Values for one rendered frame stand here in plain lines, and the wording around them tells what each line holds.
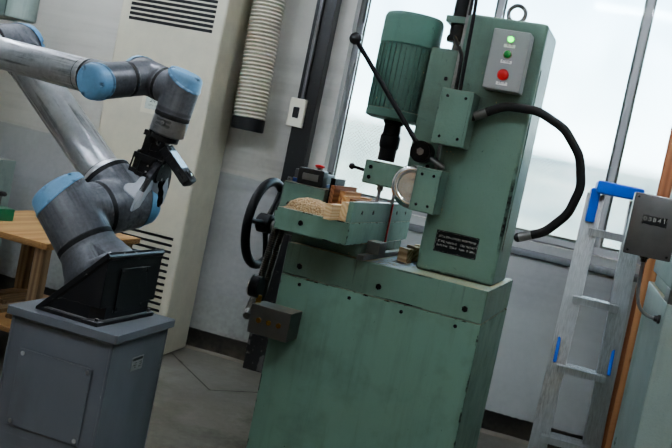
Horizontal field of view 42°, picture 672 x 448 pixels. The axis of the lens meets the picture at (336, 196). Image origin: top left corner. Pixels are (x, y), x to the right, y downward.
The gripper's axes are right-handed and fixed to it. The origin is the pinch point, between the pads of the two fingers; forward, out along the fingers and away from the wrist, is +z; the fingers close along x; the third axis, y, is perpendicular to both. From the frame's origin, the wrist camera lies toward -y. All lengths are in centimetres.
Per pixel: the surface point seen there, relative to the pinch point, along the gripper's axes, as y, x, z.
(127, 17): 111, -163, -34
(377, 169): -43, -47, -27
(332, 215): -43.3, -10.7, -16.1
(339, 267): -47, -27, -1
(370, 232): -50, -34, -12
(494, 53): -64, -33, -69
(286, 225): -31.4, -16.7, -7.6
